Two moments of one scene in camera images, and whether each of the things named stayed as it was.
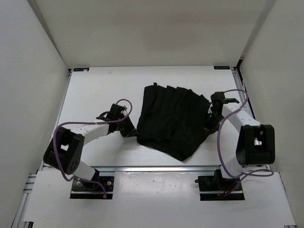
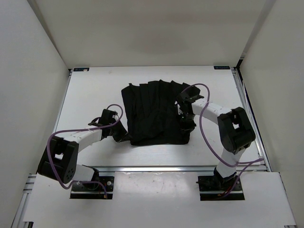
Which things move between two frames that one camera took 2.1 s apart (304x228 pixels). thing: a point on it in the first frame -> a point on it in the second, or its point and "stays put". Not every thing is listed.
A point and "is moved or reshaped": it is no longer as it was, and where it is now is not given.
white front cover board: x=156 y=198 stays put
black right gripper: x=209 y=129 -> x=184 y=128
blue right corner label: x=222 y=67 stays put
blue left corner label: x=81 y=69 stays put
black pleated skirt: x=172 y=120 is moved or reshaped
